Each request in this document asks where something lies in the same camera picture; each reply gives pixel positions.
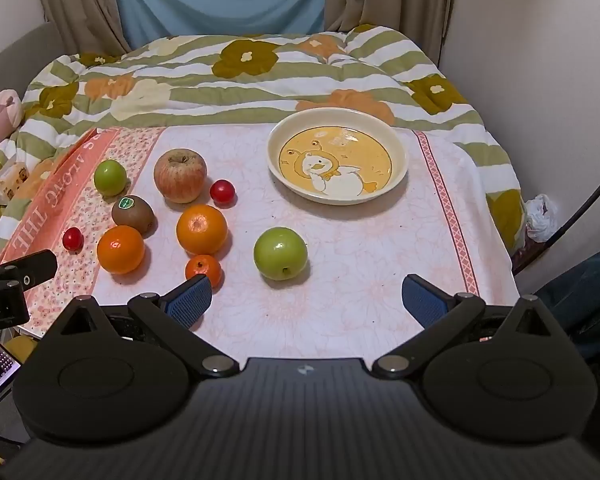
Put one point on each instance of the grey sofa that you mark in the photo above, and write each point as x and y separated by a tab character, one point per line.
15	55

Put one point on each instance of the cream duck-pattern bowl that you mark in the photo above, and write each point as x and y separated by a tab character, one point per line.
337	160

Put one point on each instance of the large orange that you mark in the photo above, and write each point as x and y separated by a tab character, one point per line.
202	230
121	250

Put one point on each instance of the blue curtain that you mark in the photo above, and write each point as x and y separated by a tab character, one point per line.
215	0

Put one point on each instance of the green striped floral blanket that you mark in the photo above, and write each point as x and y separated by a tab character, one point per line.
205	85

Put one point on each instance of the brown kiwi with green sticker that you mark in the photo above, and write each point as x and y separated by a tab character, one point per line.
132	216

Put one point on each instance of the dark blue cloth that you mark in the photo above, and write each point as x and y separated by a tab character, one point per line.
590	300

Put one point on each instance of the red apple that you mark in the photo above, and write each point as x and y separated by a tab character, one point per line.
180	176

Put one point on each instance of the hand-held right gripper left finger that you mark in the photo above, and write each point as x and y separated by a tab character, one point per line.
187	302

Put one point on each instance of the white plastic bag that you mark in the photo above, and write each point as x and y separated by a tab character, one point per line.
541	217

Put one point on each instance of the yellow object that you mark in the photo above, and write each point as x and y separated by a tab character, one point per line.
21	347

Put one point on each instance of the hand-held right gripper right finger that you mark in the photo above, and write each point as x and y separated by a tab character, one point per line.
425	302

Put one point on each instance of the pink floral printed cloth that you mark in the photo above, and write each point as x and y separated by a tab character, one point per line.
340	265

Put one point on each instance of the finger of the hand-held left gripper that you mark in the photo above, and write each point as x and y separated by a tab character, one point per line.
35	266

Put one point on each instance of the small mandarin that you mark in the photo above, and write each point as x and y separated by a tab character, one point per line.
202	266

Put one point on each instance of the large green apple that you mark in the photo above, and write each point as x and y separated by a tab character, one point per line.
280	253

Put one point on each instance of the small green apple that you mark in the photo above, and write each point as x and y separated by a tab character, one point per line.
110	178

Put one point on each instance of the red cherry tomato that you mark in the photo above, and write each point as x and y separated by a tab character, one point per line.
222	193
73	239

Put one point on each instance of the tissue pack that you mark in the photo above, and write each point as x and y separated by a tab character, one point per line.
10	182

